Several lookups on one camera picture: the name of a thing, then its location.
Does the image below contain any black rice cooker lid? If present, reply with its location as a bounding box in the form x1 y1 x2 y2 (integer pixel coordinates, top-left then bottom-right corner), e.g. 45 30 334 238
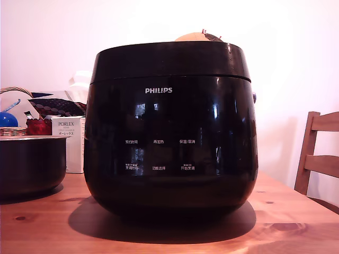
90 40 252 85

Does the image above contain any black Philips rice cooker body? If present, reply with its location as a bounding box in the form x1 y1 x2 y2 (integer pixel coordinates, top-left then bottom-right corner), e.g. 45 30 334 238
83 75 259 221

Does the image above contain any orange rounded object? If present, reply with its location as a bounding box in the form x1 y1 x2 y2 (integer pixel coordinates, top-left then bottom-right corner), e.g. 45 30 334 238
174 32 210 42

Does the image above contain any dark cushion with red pins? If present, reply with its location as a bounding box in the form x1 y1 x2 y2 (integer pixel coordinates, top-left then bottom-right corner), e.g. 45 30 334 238
201 28 225 43

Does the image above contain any white paper bag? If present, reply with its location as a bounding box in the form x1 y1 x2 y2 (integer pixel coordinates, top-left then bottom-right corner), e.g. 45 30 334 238
64 69 93 102

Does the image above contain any white Porlex box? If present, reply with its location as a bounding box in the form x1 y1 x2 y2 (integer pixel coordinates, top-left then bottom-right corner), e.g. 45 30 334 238
50 115 87 174

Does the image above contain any dark dotted patterned cloth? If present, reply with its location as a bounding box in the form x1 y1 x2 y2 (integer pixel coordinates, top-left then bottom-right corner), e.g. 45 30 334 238
27 98 87 117

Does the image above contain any red scalloped container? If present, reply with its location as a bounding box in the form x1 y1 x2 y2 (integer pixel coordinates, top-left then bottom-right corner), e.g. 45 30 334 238
25 117 52 136

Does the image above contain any black inner cooking pot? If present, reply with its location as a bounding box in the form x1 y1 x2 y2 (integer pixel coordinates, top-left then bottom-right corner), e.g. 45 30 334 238
0 135 68 201

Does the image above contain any wooden chair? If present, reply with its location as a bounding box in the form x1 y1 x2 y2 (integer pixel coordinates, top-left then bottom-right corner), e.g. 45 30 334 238
293 111 339 215

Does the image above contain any light blue stick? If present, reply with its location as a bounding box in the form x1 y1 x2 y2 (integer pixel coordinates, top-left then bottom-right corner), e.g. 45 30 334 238
1 98 22 112

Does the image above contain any blue round ball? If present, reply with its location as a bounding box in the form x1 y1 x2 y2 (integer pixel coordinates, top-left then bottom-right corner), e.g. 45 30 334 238
0 111 19 128

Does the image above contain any wicker basket with handle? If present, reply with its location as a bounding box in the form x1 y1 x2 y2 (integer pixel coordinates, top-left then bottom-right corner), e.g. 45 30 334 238
0 85 40 137

